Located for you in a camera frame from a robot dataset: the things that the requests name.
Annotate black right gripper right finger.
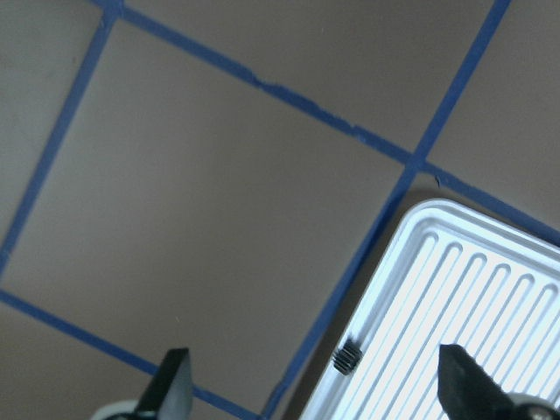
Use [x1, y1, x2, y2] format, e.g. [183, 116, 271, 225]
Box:
[437, 344, 515, 420]

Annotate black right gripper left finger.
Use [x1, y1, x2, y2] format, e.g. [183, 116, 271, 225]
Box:
[133, 347, 193, 420]

